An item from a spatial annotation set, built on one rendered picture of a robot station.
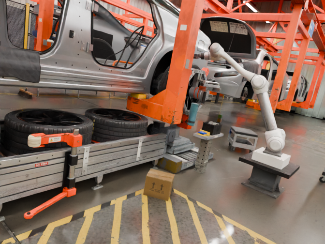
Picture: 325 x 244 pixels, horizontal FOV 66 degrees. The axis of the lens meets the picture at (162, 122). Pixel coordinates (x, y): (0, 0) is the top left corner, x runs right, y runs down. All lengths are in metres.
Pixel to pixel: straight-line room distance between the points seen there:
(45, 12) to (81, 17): 2.36
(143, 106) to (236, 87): 3.22
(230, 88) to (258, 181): 3.07
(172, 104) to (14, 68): 1.39
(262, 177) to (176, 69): 1.43
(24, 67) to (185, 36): 1.43
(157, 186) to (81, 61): 1.25
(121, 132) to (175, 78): 0.76
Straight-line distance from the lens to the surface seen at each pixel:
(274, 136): 2.60
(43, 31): 4.62
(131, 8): 10.53
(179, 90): 2.51
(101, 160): 2.09
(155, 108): 2.67
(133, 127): 2.41
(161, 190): 2.13
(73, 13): 2.28
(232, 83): 5.59
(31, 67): 2.09
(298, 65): 8.39
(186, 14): 2.60
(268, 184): 2.87
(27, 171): 1.77
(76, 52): 2.29
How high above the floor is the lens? 1.04
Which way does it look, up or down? 11 degrees down
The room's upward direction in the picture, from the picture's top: 10 degrees clockwise
